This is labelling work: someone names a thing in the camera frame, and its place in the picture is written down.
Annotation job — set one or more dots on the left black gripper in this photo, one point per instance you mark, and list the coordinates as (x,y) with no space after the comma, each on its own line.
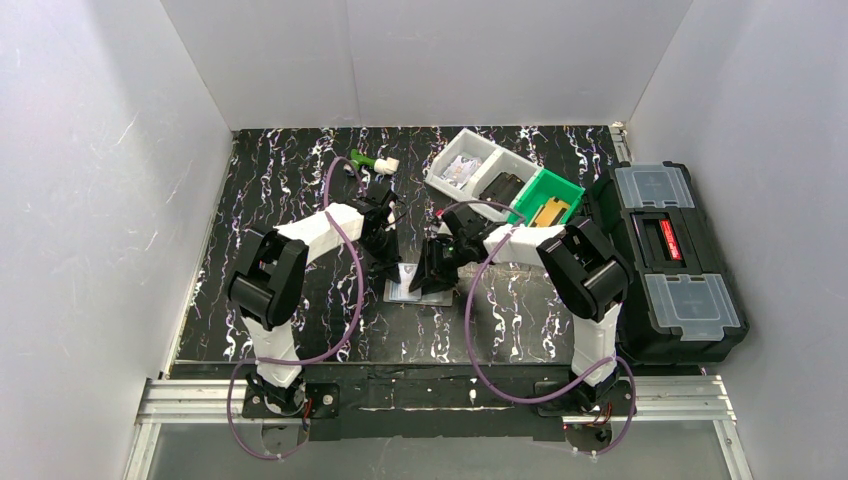
(383,240)

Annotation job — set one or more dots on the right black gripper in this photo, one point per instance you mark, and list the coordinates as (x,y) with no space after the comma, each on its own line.
(439,255)

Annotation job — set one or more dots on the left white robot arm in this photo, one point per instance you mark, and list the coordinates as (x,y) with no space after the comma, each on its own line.
(268,276)

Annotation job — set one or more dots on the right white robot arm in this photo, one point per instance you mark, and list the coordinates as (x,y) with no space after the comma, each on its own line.
(588,273)

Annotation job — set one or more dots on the cards in white bin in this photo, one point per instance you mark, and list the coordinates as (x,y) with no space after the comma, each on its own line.
(459,171)

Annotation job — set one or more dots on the green white pipe fitting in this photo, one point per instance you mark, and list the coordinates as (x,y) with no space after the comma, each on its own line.
(382,166)

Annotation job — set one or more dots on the white two-compartment bin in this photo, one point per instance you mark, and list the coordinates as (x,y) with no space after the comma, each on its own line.
(495,158)

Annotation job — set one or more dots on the black item in bin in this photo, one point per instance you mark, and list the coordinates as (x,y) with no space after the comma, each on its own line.
(503,189)

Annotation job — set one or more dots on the green plastic bin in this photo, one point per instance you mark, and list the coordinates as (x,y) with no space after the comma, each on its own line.
(542,186)

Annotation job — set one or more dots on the yellow item in green bin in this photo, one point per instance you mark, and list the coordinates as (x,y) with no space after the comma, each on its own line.
(550,213)

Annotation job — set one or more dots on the black tool box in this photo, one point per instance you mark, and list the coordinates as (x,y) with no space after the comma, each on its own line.
(681,308)

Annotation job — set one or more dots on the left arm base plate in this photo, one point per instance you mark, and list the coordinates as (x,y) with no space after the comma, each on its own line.
(291,401)

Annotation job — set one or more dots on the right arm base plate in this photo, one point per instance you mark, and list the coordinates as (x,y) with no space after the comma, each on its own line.
(576,397)

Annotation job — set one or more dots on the aluminium frame rail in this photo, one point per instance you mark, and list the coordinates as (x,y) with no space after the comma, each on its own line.
(434,405)

